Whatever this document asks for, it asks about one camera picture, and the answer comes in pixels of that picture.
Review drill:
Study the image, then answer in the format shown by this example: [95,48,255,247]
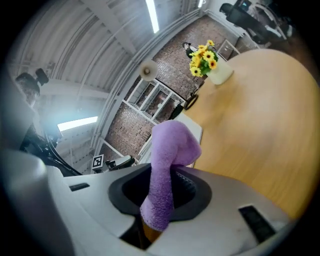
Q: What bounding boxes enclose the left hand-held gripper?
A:
[91,154,119,174]

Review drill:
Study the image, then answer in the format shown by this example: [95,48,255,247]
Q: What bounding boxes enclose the purple cloth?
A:
[139,119,203,231]

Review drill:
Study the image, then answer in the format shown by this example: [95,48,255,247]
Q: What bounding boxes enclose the yellow sunflower bouquet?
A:
[189,39,219,78]

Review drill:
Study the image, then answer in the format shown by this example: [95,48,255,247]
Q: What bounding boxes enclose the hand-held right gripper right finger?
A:
[149,166,296,256]

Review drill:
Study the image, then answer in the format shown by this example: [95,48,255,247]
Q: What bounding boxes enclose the cream vase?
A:
[206,61,235,86]

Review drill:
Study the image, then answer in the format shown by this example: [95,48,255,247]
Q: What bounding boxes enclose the white shelf unit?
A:
[122,78,187,125]

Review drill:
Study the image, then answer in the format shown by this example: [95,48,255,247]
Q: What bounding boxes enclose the black office chair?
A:
[219,0,293,45]

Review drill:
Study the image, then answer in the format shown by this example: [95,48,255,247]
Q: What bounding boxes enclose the black head-worn camera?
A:
[34,67,50,85]

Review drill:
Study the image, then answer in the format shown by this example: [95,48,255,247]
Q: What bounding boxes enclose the grey tray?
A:
[137,112,204,166]

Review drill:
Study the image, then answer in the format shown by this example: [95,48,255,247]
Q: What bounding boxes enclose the ceiling light strip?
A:
[145,0,160,34]
[57,116,99,132]

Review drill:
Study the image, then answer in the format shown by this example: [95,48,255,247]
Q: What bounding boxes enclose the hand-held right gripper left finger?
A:
[46,163,153,256]

